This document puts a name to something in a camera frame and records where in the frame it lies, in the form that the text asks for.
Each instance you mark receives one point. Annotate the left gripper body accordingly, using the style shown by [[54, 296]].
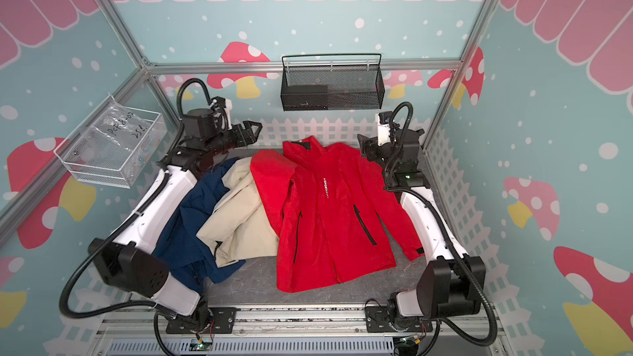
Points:
[[220, 143]]

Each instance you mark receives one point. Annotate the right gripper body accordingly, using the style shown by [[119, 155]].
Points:
[[384, 154]]

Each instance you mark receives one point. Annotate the black box in basket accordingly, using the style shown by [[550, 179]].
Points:
[[304, 97]]

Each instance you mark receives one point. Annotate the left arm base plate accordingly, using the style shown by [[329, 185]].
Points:
[[205, 320]]

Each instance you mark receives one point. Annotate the blue jacket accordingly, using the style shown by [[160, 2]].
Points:
[[189, 259]]

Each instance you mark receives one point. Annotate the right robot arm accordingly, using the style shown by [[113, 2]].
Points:
[[450, 290]]

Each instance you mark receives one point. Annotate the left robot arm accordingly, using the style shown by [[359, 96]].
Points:
[[125, 259]]

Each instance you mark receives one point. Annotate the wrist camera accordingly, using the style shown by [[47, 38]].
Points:
[[222, 112], [384, 129]]

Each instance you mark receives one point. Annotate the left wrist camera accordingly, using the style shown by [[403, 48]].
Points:
[[222, 112]]

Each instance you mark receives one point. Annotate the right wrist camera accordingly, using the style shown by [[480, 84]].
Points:
[[384, 129]]

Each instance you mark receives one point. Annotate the beige jacket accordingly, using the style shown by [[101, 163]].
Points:
[[239, 229]]

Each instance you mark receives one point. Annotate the clear wire wall basket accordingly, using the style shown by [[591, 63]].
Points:
[[149, 145]]

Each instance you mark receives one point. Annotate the black mesh wall basket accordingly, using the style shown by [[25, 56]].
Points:
[[354, 81]]

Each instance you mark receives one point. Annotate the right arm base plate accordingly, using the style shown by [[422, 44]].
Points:
[[385, 320]]

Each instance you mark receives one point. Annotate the red jacket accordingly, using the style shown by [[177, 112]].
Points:
[[333, 216]]

